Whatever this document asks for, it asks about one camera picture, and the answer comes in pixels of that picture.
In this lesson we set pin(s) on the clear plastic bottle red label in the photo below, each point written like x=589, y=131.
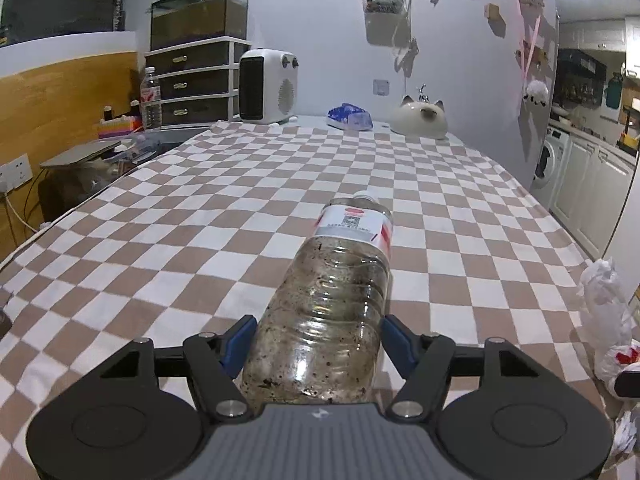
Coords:
x=318, y=339

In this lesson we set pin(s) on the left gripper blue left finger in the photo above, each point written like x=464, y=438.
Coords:
x=214, y=361

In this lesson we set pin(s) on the white plush wall toy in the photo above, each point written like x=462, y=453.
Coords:
x=537, y=93

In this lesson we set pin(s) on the white washing machine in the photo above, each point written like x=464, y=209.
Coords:
x=550, y=166

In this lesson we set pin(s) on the white cat face heater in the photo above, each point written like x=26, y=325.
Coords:
x=267, y=86

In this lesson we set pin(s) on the blue white tissue pack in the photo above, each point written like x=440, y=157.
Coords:
x=349, y=117

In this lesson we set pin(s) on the rainbow striped box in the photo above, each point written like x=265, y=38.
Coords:
x=120, y=126

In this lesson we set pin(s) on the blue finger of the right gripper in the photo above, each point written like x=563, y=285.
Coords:
x=627, y=385

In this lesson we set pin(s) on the brown white checkered tablecloth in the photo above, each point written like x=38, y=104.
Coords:
x=201, y=236

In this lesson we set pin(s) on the grey laptop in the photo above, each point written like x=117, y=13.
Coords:
x=79, y=153

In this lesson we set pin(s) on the white wall power socket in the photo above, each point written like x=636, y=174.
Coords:
x=16, y=173

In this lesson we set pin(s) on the white plastic bag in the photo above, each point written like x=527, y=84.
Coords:
x=607, y=322

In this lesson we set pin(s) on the cat shaped white lamp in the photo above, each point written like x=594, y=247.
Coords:
x=420, y=118

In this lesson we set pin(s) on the small water bottle red label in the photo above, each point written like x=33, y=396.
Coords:
x=150, y=98

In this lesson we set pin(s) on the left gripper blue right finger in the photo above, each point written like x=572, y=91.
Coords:
x=424, y=363

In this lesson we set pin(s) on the white dark drawer cabinet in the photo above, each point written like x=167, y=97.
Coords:
x=199, y=80

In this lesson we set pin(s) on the wall mounted clear organizer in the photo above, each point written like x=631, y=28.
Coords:
x=386, y=23

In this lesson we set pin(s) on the glass fish tank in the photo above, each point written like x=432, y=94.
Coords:
x=176, y=22

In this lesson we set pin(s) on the white kitchen cabinets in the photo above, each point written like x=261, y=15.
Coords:
x=593, y=190

